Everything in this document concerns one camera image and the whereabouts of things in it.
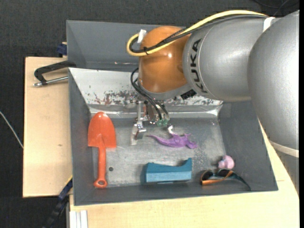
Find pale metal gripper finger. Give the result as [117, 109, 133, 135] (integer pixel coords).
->
[130, 124, 139, 146]
[137, 123, 147, 140]

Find orange toy shovel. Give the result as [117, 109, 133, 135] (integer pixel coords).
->
[87, 111, 117, 189]

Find purple toy dinosaur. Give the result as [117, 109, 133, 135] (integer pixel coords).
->
[146, 125, 199, 150]

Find grey metal bin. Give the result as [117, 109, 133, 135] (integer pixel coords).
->
[66, 19, 279, 206]

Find blue wedge block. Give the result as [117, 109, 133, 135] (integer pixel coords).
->
[140, 157, 193, 185]

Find pale wood flat board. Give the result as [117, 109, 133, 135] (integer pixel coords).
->
[22, 57, 73, 198]

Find orange and black sunglasses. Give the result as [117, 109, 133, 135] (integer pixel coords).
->
[199, 169, 251, 191]

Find pink small toy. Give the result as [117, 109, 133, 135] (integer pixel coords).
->
[217, 154, 236, 170]

